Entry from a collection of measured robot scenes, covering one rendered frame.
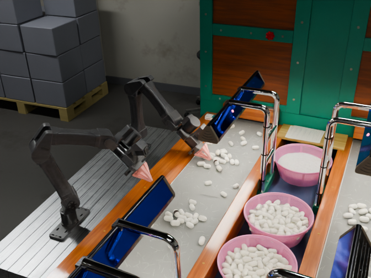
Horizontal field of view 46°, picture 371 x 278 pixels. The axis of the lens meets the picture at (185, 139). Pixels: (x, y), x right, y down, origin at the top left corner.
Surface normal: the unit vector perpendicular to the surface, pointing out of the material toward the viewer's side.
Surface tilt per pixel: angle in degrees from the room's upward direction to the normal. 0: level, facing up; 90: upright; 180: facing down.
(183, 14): 90
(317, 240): 0
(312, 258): 0
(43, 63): 90
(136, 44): 90
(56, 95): 90
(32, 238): 0
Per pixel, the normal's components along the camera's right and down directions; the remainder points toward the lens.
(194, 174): -0.02, -0.87
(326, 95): -0.43, 0.45
